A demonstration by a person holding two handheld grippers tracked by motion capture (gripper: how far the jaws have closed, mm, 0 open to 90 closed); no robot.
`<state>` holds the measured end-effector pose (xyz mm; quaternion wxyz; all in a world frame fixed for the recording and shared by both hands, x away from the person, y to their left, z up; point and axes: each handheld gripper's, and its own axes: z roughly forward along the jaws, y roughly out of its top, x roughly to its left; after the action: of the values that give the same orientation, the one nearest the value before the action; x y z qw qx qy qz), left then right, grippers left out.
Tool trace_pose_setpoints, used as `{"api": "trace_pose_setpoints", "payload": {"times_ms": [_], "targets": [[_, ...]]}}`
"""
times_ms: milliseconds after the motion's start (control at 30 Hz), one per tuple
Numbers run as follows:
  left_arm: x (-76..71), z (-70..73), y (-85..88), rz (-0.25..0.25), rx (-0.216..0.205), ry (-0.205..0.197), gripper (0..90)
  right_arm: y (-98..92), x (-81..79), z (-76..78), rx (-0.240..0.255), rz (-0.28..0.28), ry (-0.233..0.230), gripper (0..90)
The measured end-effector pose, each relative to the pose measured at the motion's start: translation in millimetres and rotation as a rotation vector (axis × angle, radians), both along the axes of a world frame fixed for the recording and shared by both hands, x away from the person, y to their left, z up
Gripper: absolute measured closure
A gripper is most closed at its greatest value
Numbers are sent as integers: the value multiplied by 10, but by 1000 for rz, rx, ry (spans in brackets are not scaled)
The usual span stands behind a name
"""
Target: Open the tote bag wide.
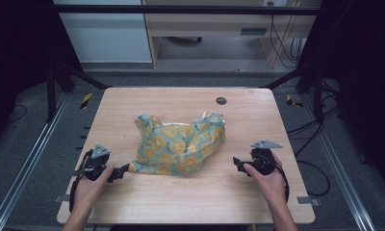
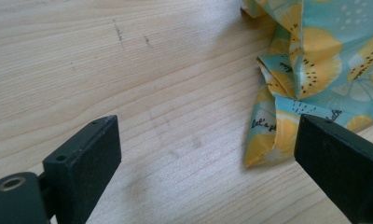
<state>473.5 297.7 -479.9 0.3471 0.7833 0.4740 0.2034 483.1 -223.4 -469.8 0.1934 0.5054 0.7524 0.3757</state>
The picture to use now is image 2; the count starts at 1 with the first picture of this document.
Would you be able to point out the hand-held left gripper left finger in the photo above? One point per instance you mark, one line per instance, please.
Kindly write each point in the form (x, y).
(85, 168)

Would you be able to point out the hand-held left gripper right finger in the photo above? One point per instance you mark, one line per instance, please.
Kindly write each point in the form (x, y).
(340, 161)

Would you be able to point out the teal yellow lemon print cloth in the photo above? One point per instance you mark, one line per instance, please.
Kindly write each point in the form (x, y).
(321, 62)

